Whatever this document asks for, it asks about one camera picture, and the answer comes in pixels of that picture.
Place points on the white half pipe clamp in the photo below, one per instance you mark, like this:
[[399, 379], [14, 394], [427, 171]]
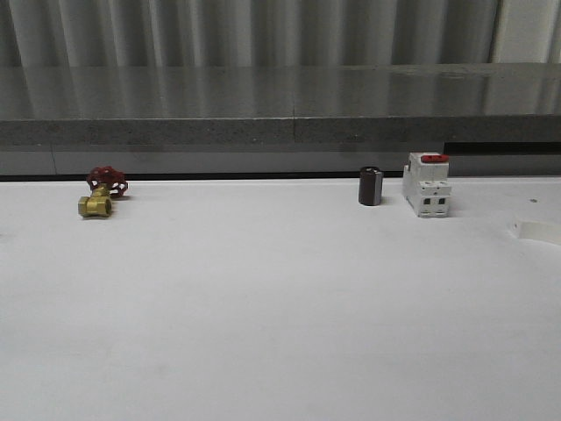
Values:
[[537, 230]]

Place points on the grey stone counter ledge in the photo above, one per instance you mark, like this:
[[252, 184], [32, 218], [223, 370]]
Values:
[[491, 119]]

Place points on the grey pleated curtain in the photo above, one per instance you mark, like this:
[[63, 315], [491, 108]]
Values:
[[246, 33]]

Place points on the brass valve red handwheel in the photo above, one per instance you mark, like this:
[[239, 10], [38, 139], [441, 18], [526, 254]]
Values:
[[106, 184]]

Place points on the white circuit breaker red switch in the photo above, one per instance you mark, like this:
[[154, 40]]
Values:
[[425, 184]]

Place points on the dark brown cylindrical capacitor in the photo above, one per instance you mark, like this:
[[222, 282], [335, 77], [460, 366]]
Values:
[[370, 186]]

